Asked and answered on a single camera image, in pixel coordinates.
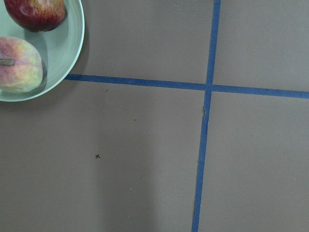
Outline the pink green peach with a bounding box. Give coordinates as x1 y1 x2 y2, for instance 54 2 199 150
0 37 43 93

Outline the green plate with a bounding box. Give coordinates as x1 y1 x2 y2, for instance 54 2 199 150
0 0 85 102

